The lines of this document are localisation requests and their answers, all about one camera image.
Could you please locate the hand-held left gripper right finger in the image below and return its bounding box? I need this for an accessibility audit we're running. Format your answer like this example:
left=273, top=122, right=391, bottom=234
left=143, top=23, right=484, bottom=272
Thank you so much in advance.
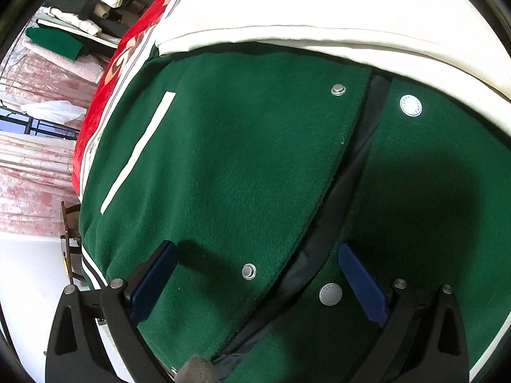
left=339, top=243, right=469, bottom=383

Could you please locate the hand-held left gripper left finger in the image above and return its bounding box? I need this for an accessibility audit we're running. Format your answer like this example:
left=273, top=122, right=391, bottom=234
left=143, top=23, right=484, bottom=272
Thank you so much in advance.
left=45, top=240, right=178, bottom=383

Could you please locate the green and cream varsity jacket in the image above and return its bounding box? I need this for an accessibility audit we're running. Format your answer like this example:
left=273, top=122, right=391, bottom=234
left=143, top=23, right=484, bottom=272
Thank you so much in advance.
left=78, top=0, right=511, bottom=383

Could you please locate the wooden chair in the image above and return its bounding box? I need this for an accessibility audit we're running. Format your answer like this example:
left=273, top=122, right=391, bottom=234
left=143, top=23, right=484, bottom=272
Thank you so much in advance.
left=59, top=200, right=87, bottom=285

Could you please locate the pink floral curtain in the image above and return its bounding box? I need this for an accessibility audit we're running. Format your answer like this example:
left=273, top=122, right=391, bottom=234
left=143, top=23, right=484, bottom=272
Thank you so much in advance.
left=0, top=50, right=105, bottom=237

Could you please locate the black window railing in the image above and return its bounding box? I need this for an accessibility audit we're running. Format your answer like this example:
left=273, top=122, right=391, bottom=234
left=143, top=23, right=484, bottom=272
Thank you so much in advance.
left=0, top=107, right=79, bottom=141

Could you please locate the red floral blanket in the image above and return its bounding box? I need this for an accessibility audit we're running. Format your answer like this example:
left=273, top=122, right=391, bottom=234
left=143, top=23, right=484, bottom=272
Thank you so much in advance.
left=73, top=0, right=208, bottom=201

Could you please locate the white plastic bag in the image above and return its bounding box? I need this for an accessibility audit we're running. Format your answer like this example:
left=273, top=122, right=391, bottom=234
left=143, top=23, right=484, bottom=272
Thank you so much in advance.
left=19, top=99, right=87, bottom=123

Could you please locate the pale pink fleece robe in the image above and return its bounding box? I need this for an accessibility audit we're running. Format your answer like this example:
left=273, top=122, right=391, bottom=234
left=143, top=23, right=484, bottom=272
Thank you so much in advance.
left=19, top=41, right=107, bottom=85

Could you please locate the green garment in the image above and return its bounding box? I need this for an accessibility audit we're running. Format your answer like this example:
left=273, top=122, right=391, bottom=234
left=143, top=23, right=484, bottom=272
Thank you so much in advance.
left=25, top=26, right=85, bottom=61

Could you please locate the black garment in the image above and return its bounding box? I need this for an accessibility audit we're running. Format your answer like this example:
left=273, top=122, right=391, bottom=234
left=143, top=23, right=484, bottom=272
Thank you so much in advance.
left=41, top=0, right=133, bottom=39

